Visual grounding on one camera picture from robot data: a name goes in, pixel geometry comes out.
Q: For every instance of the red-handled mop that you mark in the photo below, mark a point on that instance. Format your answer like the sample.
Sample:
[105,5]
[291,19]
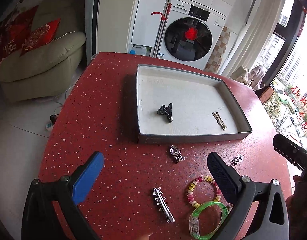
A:
[163,20]

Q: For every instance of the person's left hand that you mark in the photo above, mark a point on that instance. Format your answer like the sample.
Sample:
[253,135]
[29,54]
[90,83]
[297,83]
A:
[145,236]

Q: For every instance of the gold bow hair clip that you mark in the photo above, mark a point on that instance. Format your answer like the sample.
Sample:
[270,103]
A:
[219,120]

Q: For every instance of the person's right hand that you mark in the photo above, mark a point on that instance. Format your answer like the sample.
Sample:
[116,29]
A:
[297,209]

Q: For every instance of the white cabinet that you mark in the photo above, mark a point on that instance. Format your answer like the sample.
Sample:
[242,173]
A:
[144,26]

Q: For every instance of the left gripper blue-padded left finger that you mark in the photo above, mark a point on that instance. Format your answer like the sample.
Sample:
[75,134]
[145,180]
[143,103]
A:
[40,220]

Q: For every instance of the silver pendant charm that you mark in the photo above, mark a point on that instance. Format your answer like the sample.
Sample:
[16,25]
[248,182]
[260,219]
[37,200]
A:
[176,154]

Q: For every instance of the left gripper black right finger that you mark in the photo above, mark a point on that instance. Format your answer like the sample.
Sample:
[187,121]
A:
[270,220]

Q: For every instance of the white front-load washing machine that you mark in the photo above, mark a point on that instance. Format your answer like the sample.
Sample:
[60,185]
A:
[192,30]

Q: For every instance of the dark red cushion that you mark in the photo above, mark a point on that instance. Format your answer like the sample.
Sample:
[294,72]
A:
[14,30]

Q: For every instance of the brown wooden chair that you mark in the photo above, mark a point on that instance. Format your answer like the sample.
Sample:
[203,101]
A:
[264,94]

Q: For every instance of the white clothes on rack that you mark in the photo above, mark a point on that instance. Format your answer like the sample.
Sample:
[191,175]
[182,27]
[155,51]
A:
[251,78]

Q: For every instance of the detergent bottle blue cap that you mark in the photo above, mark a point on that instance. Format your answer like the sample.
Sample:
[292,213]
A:
[138,50]

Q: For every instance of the small dark crystal charm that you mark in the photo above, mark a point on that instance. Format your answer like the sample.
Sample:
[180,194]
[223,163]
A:
[237,159]

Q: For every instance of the grey jewelry tray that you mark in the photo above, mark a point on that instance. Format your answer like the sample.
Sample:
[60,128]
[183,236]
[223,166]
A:
[194,98]

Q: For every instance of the black hair claw clip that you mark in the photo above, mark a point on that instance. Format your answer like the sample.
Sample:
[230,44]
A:
[167,111]

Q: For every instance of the beige sofa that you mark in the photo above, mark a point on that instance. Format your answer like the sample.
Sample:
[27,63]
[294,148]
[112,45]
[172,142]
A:
[47,70]

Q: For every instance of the green translucent bangle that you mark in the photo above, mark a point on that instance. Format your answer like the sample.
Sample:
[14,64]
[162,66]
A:
[194,227]

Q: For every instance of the silver star hair clip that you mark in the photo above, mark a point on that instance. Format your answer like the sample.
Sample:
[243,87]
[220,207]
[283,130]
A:
[160,199]

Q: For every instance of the red embroidered cushion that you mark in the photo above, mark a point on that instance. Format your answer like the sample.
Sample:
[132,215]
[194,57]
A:
[40,36]

